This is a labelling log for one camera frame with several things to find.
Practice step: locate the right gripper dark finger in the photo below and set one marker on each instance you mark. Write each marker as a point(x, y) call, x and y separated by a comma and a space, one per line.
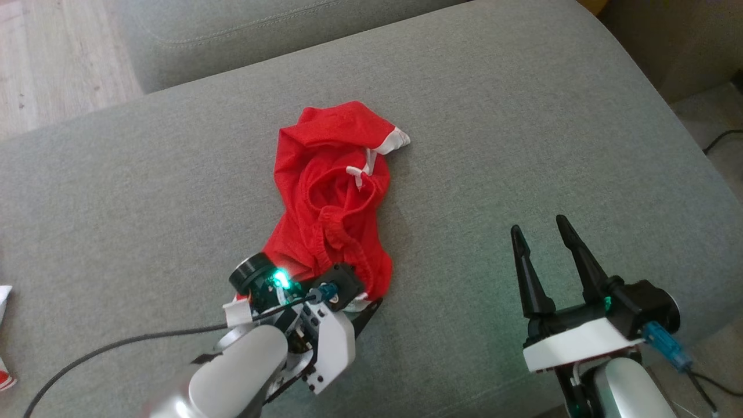
point(531, 278)
point(586, 267)

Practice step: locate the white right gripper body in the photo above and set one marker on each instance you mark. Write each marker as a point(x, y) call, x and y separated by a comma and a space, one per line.
point(574, 342)

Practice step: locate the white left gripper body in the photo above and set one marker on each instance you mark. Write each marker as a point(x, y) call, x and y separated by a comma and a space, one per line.
point(334, 348)

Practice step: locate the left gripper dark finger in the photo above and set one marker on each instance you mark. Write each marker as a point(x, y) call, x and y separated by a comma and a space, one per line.
point(368, 316)

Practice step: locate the red shorts with white trim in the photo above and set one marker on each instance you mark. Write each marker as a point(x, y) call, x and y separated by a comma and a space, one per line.
point(325, 191)

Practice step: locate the red Bulls 23 jersey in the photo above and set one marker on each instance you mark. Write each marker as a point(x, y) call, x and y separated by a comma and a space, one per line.
point(3, 302)

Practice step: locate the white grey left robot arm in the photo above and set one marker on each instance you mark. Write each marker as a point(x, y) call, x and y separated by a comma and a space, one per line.
point(232, 377)

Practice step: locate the large grey sofa seat cushion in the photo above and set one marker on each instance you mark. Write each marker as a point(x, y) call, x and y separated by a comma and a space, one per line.
point(522, 145)

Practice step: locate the small grey sofa cushion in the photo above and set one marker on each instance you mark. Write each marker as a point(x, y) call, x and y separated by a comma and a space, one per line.
point(232, 29)

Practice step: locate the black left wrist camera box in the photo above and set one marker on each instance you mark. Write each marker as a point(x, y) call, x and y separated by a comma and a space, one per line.
point(348, 284)

